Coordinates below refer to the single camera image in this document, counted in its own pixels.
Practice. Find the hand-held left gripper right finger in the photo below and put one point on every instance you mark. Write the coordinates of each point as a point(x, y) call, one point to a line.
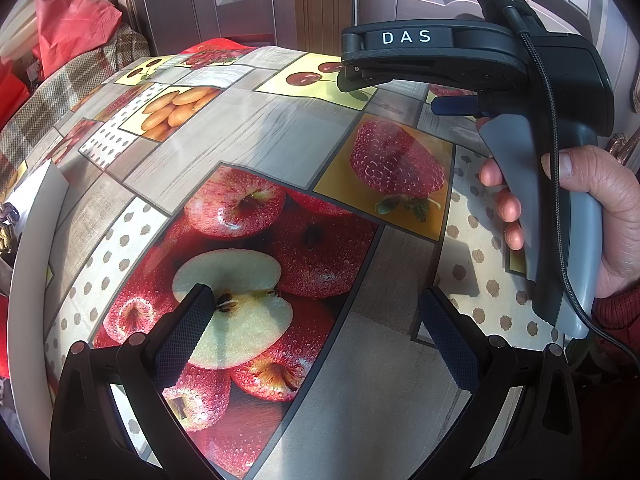
point(450, 340)

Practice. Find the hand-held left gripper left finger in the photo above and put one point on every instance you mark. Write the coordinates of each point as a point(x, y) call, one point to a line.
point(185, 330)

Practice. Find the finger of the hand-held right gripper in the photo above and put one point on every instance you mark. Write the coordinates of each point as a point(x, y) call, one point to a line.
point(357, 82)
point(452, 106)

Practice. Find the white cardboard box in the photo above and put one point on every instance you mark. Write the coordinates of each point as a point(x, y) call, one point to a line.
point(35, 240)

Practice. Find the person's right forearm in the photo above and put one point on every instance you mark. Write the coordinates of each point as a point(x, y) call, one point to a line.
point(622, 320)

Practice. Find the person's right hand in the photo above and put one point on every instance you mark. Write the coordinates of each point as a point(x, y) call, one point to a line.
point(620, 220)

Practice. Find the fruit print tablecloth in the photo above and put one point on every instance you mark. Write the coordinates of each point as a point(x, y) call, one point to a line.
point(280, 125)

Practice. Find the red cloth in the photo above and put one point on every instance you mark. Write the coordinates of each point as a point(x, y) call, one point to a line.
point(215, 42)

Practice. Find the plaid blanket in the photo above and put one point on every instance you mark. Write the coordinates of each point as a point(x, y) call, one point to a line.
point(60, 90)

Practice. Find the salmon red fabric bag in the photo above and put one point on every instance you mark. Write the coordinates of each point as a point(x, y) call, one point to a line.
point(75, 20)

